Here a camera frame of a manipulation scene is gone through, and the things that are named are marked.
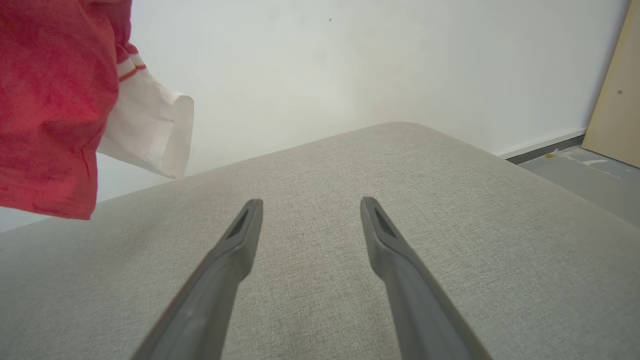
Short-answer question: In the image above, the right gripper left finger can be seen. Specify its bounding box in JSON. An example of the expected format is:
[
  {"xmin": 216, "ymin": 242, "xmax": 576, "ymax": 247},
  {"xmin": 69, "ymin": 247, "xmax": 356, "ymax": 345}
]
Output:
[{"xmin": 131, "ymin": 198, "xmax": 264, "ymax": 360}]

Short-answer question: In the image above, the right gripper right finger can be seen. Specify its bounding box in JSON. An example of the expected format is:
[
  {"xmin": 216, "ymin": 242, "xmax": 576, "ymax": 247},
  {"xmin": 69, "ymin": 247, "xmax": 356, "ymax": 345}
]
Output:
[{"xmin": 360, "ymin": 196, "xmax": 493, "ymax": 360}]

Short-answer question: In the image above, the red jersey with white sleeves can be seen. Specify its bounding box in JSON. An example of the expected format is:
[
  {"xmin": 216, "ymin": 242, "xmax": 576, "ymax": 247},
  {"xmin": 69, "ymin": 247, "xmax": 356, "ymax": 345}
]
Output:
[{"xmin": 0, "ymin": 0, "xmax": 195, "ymax": 221}]

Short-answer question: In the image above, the white skirting board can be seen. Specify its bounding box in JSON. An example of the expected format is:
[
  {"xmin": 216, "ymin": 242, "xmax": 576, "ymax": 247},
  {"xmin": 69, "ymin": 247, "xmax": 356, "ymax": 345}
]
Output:
[{"xmin": 497, "ymin": 128, "xmax": 587, "ymax": 165}]

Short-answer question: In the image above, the beige wooden board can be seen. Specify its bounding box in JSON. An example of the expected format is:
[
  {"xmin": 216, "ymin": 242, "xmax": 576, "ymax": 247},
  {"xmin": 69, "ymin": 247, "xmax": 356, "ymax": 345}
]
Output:
[{"xmin": 581, "ymin": 0, "xmax": 640, "ymax": 169}]

